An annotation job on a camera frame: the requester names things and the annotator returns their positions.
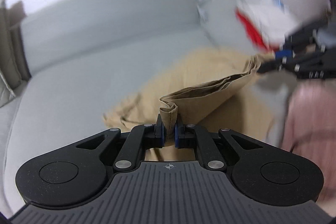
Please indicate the pink fluffy garment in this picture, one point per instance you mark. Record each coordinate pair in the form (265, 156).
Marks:
(310, 129)

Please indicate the khaki tan trousers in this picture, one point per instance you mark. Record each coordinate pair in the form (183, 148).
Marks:
(210, 87)

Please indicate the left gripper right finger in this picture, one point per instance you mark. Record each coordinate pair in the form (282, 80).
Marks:
(213, 150)

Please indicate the light grey throw pillow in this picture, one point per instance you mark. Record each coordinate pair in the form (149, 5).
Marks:
(10, 77)

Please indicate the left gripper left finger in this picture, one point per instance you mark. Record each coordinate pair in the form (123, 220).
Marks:
(123, 151)

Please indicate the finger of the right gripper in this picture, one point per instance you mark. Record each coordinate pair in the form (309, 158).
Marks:
(320, 32)
(287, 63)

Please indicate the brown throw pillow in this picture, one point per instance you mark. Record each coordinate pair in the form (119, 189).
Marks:
(16, 14)

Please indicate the red and white clothing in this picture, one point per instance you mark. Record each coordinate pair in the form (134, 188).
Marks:
(266, 24)

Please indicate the grey fabric sofa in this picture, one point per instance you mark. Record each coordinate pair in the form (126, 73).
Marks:
(86, 56)

